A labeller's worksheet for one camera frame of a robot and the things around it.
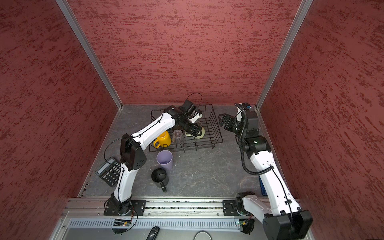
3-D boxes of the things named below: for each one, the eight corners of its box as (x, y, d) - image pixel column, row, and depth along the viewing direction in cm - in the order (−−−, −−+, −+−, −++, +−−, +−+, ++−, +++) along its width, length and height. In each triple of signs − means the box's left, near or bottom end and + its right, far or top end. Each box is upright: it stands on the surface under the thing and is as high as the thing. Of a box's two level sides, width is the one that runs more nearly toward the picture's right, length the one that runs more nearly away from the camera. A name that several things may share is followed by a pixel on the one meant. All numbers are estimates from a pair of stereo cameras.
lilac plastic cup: (159, 172, 88) (155, 163, 78) (161, 159, 93) (157, 150, 83) (173, 172, 88) (170, 163, 78) (174, 159, 93) (171, 150, 83)
